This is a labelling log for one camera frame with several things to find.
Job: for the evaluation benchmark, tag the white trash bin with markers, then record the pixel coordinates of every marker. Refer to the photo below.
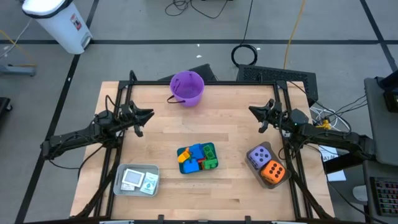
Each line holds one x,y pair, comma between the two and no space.
62,28

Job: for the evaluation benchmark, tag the red toy block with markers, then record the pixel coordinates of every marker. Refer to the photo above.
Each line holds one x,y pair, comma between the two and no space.
201,160

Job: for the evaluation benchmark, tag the orange wedge toy block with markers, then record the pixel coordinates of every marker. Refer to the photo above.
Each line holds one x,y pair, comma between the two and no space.
187,150

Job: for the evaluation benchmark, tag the black caster foot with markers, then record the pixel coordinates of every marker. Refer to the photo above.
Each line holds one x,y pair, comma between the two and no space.
4,104

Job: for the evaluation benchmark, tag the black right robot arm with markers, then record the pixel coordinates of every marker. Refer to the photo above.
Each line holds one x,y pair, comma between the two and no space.
329,135

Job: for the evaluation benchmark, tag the black table edge clamp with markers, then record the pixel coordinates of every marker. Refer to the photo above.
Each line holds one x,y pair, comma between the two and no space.
247,219
160,218

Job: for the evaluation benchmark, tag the grey desk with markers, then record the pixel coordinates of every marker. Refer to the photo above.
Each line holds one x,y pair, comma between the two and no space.
382,133
368,174

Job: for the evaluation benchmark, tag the black desk leg bar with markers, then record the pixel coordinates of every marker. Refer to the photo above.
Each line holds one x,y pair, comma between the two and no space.
348,160

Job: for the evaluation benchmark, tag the white paper sheet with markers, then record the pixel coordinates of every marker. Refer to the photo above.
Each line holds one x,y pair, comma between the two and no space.
329,152

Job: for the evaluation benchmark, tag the purple plastic bucket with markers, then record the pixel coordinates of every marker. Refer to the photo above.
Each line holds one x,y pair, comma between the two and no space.
186,88

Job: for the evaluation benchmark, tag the black desk device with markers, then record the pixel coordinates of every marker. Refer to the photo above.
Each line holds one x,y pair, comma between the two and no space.
390,96

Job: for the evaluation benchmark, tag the grey oval mouse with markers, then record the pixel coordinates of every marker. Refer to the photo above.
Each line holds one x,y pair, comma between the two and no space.
360,193

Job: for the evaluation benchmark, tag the green toy block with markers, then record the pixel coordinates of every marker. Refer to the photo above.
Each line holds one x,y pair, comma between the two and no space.
209,151
210,164

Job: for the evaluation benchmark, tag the grey metal mounting bracket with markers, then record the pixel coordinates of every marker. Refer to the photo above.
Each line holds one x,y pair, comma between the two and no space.
285,134

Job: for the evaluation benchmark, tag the yellow toy block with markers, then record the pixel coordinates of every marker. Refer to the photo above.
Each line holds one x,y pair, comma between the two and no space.
183,157

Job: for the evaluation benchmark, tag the large blue toy block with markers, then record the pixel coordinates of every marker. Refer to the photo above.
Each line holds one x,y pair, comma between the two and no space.
196,151

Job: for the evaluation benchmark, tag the white playing card box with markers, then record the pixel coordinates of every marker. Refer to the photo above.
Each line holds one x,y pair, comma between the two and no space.
133,178

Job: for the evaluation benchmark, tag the teal plastic bin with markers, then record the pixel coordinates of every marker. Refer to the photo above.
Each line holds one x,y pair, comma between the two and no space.
180,169

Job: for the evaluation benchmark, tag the orange foam die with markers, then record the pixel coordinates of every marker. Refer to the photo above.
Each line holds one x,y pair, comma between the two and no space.
273,172

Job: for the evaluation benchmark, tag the white card box black emblem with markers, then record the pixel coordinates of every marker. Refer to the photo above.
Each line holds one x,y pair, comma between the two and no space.
126,187

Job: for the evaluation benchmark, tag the purple foam die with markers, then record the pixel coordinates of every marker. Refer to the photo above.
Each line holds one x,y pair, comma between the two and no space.
260,157

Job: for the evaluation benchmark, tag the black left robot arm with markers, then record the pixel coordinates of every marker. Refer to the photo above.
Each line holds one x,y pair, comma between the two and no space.
77,138

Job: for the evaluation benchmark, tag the smoky transparent plastic bin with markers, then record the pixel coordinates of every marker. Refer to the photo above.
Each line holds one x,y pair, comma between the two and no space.
253,174

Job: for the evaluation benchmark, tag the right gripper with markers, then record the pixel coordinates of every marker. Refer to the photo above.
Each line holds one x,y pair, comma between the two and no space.
278,117

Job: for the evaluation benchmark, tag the keyboard with coloured keys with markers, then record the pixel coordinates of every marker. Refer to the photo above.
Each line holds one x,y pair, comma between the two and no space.
385,196

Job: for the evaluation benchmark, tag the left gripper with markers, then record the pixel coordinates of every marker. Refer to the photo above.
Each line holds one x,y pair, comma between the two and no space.
127,116

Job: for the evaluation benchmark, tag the light grey plastic bin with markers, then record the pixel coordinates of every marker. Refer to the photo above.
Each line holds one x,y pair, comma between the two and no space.
119,189

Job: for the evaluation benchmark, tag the grey stand base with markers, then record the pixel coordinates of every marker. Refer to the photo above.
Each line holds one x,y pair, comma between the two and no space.
18,70

